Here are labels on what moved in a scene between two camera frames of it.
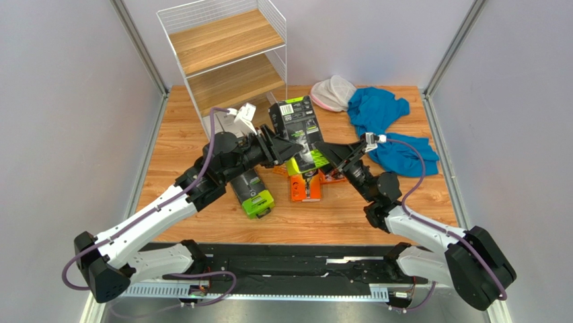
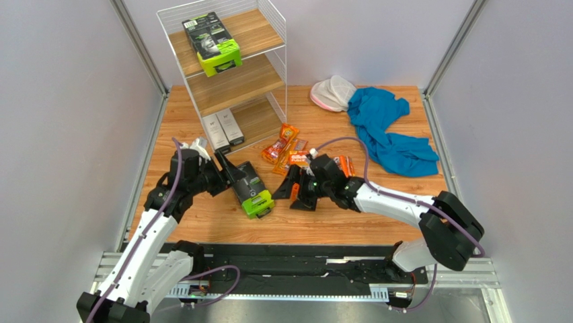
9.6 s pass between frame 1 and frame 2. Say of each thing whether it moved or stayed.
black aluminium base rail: stayed
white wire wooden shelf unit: stayed
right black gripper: moved
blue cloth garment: stayed
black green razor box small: stayed
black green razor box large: moved
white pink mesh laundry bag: stayed
